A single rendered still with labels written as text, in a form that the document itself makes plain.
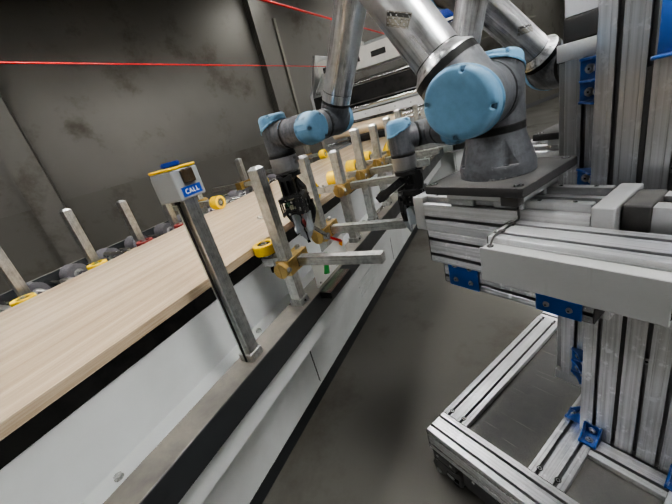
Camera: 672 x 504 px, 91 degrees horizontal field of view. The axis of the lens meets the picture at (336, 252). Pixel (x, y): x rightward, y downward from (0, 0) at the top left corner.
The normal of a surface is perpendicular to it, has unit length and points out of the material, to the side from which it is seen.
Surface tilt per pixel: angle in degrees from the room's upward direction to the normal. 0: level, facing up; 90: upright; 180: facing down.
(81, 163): 90
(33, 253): 90
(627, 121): 90
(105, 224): 90
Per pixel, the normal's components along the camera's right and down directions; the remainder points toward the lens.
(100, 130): 0.57, 0.18
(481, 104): -0.52, 0.54
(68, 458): 0.88, -0.04
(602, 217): -0.78, 0.40
